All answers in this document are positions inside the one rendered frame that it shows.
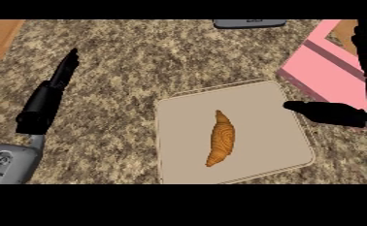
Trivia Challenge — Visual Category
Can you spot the dark grey appliance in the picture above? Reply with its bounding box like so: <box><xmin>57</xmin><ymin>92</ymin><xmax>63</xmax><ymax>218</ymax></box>
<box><xmin>211</xmin><ymin>18</ymin><xmax>289</xmax><ymax>30</ymax></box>

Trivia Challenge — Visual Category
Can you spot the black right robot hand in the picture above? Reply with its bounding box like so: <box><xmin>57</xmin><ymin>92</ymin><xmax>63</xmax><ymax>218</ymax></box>
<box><xmin>283</xmin><ymin>25</ymin><xmax>367</xmax><ymax>129</ymax></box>

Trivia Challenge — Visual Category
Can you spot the beige square tray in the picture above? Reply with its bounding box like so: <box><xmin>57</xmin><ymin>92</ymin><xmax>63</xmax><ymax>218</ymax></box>
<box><xmin>154</xmin><ymin>79</ymin><xmax>317</xmax><ymax>185</ymax></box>

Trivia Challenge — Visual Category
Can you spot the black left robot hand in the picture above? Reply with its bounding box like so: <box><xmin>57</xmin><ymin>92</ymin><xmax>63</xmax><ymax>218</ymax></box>
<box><xmin>15</xmin><ymin>48</ymin><xmax>82</xmax><ymax>136</ymax></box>

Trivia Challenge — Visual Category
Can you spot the golden brown croissant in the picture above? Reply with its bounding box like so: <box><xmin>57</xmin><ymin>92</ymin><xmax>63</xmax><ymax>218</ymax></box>
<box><xmin>205</xmin><ymin>109</ymin><xmax>237</xmax><ymax>169</ymax></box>

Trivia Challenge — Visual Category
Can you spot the pink cardboard box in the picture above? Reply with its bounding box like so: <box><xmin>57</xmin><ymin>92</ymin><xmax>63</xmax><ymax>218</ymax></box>
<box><xmin>276</xmin><ymin>19</ymin><xmax>367</xmax><ymax>112</ymax></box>

